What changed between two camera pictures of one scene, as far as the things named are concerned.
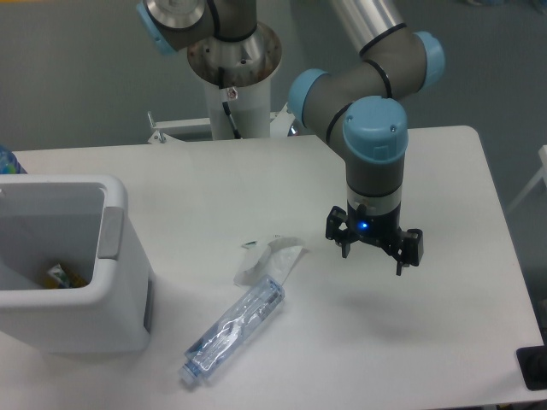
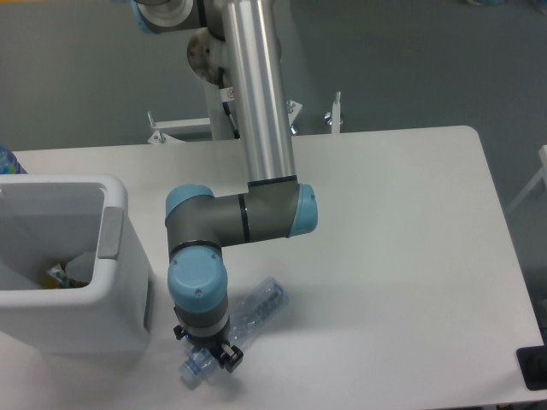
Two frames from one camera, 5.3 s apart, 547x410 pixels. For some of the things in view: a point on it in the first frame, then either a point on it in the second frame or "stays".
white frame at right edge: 541,174 stays
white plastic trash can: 83,222 stays
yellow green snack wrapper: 60,278 stays
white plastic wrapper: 278,260 to 81,267
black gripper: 377,219 to 231,356
